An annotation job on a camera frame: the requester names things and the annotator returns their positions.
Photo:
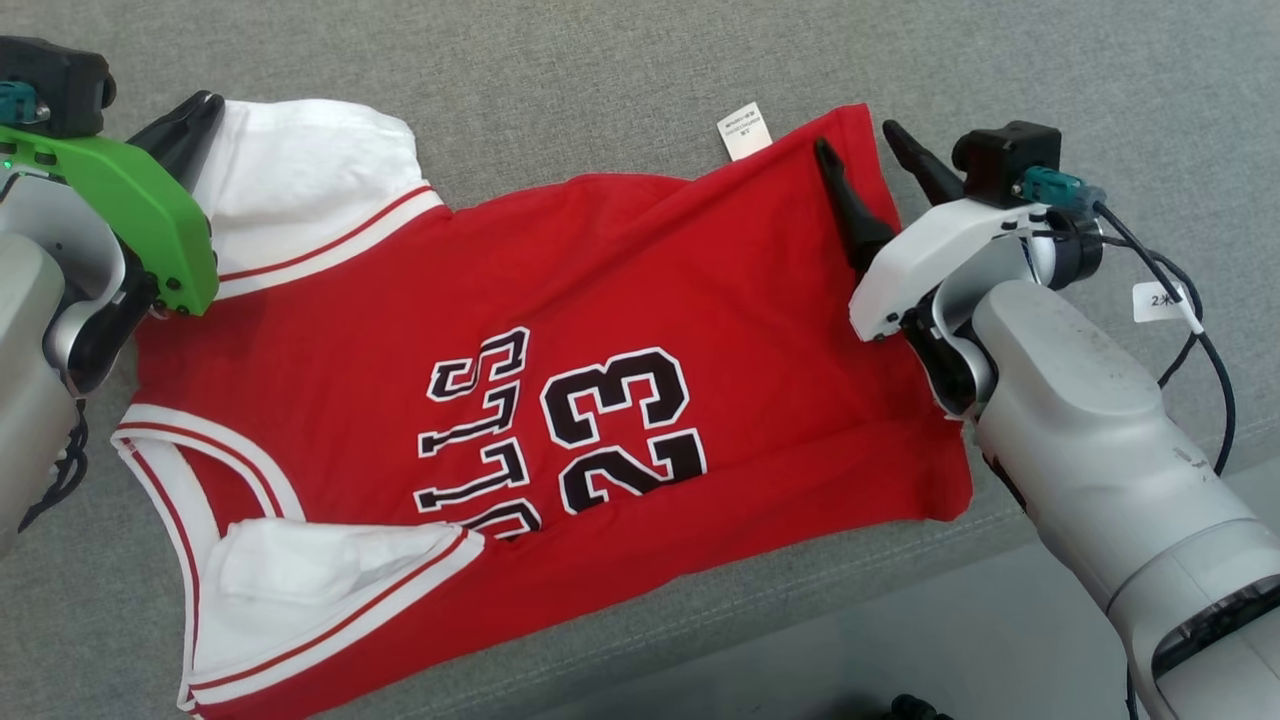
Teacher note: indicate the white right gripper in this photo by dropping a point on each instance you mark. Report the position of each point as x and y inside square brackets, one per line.
[920, 260]

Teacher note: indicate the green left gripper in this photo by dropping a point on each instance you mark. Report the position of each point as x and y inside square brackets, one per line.
[150, 215]

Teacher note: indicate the red basketball jersey shirt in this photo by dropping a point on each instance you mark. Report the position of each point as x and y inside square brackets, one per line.
[600, 300]

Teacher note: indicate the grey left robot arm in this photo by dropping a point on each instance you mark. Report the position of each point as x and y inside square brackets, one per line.
[25, 400]

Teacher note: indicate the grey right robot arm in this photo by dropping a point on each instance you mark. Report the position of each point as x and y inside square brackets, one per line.
[1100, 450]

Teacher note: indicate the grey fabric sofa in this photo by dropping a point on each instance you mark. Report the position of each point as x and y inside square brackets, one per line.
[600, 60]

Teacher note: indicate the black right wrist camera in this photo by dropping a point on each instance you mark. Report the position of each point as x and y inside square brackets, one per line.
[1005, 160]

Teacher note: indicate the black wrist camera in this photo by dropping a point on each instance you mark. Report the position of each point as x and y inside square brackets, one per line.
[1005, 160]
[60, 85]

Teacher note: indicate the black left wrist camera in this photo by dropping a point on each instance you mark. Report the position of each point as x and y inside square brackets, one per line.
[60, 85]

